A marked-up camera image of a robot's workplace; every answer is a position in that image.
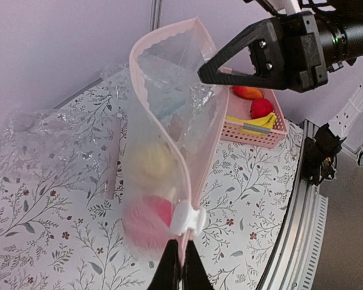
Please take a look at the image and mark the aluminium front rail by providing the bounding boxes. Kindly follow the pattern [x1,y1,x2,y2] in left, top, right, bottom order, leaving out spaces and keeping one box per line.
[257,120,329,289]

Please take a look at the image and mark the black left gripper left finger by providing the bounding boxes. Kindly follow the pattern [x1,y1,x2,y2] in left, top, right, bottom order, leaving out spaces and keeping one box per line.
[149,240,181,290]

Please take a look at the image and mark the clear bag at back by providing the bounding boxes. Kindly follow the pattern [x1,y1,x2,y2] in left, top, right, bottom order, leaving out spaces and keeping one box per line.
[0,109,123,199]

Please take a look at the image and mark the floral tablecloth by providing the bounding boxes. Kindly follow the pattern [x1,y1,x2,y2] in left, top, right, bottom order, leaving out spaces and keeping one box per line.
[0,65,305,290]

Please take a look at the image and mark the orange toy fruit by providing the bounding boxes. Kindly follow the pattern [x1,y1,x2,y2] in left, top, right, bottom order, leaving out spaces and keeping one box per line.
[232,86,264,100]

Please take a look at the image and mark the yellow toy lemon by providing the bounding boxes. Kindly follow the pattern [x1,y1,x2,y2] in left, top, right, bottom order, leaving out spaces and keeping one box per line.
[128,142,177,186]

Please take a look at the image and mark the right aluminium post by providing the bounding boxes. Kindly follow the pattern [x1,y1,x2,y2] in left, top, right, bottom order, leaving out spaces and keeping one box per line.
[149,0,163,31]

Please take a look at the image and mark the yellow toy banana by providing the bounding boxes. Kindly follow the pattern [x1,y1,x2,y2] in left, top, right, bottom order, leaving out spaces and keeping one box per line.
[226,112,277,129]

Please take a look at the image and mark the crumpled clear bag right back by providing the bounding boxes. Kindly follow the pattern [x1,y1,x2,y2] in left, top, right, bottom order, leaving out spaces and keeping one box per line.
[100,63,132,100]

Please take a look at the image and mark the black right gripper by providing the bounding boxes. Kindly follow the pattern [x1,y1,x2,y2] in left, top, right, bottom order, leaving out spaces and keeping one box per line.
[198,1,363,92]

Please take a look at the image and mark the red toy apple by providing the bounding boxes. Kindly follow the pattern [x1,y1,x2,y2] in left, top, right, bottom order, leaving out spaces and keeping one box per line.
[250,98,273,119]

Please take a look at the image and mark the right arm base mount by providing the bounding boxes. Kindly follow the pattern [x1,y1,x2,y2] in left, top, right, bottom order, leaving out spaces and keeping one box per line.
[301,123,345,186]

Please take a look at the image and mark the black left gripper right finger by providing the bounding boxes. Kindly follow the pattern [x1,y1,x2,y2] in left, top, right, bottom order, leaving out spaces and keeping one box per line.
[181,240,214,290]

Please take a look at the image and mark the clear zip top bag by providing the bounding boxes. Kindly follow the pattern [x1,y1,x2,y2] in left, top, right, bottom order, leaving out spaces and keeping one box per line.
[123,18,229,262]

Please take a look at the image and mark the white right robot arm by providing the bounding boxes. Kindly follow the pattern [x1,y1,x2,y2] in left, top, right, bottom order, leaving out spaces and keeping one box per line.
[198,1,363,139]

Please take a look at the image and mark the pink plastic basket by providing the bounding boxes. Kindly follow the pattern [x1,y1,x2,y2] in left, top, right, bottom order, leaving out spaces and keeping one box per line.
[220,89,288,149]

